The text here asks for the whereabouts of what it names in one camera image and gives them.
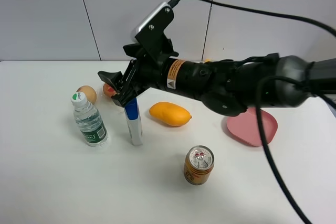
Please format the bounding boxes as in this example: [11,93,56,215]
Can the black cable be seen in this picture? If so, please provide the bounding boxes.
[167,0,336,224]

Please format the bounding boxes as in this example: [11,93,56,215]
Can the clear water bottle green label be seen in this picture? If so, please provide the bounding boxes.
[71,91,108,147]

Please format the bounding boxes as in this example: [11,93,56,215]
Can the orange drink can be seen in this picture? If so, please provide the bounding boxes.
[183,145,215,185]

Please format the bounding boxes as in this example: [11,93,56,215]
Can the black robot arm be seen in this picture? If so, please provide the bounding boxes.
[98,40,335,116]

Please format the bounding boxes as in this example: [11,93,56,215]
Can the pink square plate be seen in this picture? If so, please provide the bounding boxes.
[226,108,278,147]

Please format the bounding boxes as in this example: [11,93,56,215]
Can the brown egg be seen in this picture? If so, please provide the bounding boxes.
[77,86,97,104]

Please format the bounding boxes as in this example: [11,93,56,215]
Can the wrapped fruit tart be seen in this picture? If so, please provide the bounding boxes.
[101,82,125,115]

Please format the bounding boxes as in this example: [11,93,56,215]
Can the yellow mango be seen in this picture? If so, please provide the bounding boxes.
[149,102,192,127]

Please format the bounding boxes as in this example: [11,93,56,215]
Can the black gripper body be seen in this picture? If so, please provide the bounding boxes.
[123,42,184,98]

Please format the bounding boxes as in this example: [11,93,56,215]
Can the white bottle with blue cap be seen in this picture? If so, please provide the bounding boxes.
[124,98,143,146]

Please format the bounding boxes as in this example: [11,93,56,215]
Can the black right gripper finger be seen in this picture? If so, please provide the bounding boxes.
[98,71,123,90]

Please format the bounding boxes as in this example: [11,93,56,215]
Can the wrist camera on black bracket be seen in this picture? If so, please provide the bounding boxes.
[133,2,174,60]

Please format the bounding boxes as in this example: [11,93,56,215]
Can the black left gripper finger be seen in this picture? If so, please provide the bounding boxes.
[111,60,139,107]

